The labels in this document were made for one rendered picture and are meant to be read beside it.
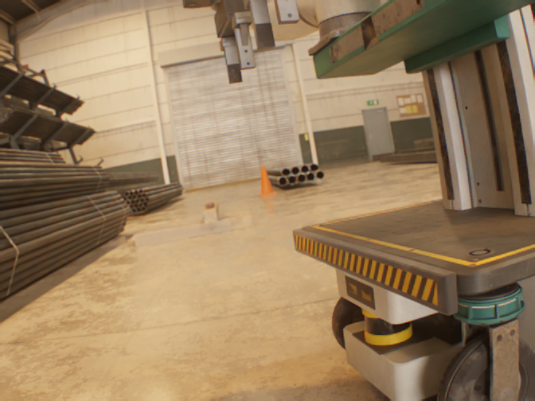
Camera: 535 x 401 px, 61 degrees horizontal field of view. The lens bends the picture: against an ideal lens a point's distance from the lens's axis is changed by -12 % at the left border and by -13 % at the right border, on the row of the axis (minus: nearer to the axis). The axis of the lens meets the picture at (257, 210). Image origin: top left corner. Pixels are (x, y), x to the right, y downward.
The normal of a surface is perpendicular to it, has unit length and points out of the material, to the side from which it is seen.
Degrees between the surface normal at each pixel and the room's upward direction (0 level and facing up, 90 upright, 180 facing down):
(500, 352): 90
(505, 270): 90
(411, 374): 90
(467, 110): 90
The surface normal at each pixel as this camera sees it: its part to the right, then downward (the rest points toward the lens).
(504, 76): -0.97, 0.18
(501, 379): 0.21, 0.04
